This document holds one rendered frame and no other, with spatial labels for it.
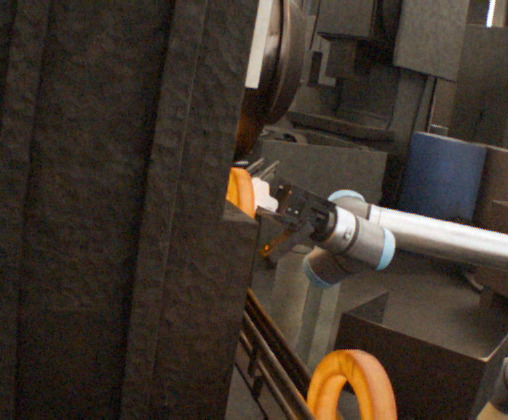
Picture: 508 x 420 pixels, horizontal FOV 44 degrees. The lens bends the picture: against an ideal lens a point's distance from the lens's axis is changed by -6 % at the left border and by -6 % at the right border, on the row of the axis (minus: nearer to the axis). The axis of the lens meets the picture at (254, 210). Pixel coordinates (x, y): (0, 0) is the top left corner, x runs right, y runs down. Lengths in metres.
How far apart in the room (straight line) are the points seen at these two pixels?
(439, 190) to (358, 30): 1.34
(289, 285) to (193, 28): 1.52
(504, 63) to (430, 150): 1.82
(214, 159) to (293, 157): 2.79
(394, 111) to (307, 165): 1.67
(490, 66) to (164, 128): 5.70
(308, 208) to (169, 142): 0.47
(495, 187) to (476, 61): 1.86
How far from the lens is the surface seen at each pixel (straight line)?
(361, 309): 1.18
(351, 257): 1.35
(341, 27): 5.16
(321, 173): 3.86
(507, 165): 5.07
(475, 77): 6.56
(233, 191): 1.20
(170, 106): 0.86
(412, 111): 5.49
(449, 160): 4.75
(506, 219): 3.91
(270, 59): 1.20
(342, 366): 0.83
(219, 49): 0.90
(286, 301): 2.28
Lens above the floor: 1.08
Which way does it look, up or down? 12 degrees down
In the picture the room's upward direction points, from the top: 10 degrees clockwise
